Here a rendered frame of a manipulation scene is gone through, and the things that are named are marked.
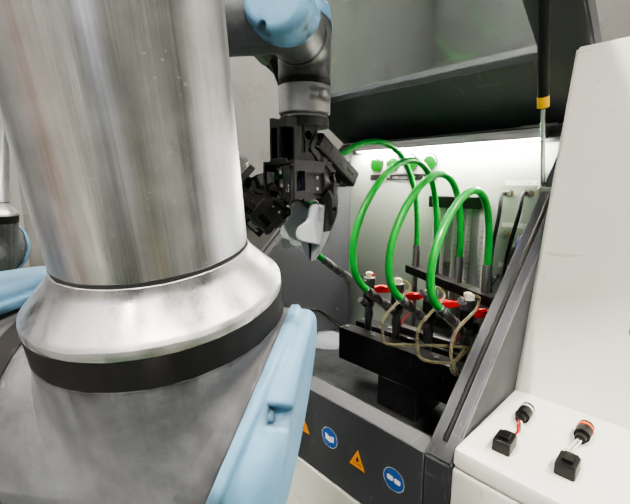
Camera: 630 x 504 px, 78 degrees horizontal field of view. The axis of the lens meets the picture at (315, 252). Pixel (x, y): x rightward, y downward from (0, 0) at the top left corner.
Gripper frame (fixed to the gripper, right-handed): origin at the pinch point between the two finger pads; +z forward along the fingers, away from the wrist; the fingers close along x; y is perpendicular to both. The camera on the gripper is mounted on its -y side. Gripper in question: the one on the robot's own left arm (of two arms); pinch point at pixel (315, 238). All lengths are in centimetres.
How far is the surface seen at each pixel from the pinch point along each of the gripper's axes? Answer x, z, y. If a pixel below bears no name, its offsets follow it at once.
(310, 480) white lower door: 2.5, 28.8, 37.6
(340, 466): 11.4, 26.2, 31.9
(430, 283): 24.0, 13.2, 1.0
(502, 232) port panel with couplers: 9.0, 32.8, -31.3
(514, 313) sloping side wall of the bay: 30.6, 24.7, -2.6
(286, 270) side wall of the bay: -33.9, 8.7, 0.3
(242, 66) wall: -314, -92, -206
